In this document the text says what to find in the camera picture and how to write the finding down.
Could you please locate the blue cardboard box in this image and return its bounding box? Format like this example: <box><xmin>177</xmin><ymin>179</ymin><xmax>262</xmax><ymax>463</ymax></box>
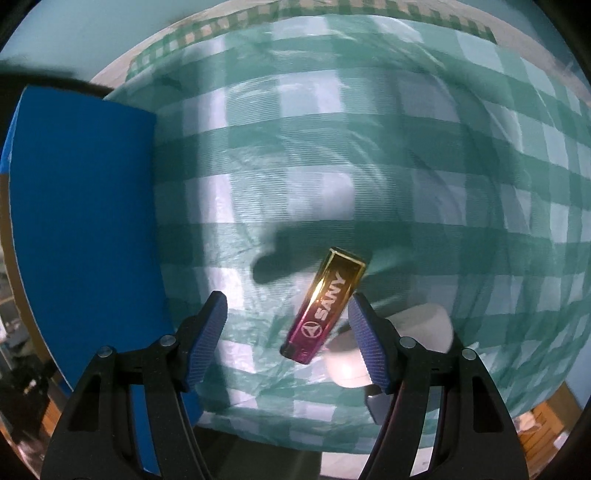
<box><xmin>0</xmin><ymin>85</ymin><xmax>204</xmax><ymax>478</ymax></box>

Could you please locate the white rounded plastic case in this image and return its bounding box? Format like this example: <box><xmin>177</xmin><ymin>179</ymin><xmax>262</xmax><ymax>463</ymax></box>
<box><xmin>323</xmin><ymin>307</ymin><xmax>453</xmax><ymax>388</ymax></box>

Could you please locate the brown wooden furniture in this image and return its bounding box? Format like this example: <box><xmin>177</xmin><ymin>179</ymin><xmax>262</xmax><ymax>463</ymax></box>
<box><xmin>515</xmin><ymin>388</ymin><xmax>583</xmax><ymax>462</ymax></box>

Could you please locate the gold and pink lighter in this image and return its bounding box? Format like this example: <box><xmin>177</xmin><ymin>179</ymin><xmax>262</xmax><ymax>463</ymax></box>
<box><xmin>279</xmin><ymin>247</ymin><xmax>368</xmax><ymax>365</ymax></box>

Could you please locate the large dark object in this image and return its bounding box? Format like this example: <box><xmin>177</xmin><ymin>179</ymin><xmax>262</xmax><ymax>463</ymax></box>
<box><xmin>0</xmin><ymin>62</ymin><xmax>114</xmax><ymax>97</ymax></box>

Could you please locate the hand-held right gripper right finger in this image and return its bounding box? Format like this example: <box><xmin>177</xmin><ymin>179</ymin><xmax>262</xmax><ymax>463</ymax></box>
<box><xmin>347</xmin><ymin>292</ymin><xmax>529</xmax><ymax>480</ymax></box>

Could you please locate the small check green cloth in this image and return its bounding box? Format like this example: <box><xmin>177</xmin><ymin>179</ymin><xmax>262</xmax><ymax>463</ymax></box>
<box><xmin>127</xmin><ymin>0</ymin><xmax>499</xmax><ymax>79</ymax></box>

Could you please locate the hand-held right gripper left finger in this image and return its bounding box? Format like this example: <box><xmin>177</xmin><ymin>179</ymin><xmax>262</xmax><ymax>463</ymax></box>
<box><xmin>41</xmin><ymin>291</ymin><xmax>229</xmax><ymax>480</ymax></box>

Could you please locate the large check green tablecloth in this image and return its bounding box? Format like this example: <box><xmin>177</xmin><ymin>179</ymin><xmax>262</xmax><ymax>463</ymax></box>
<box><xmin>104</xmin><ymin>14</ymin><xmax>591</xmax><ymax>455</ymax></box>

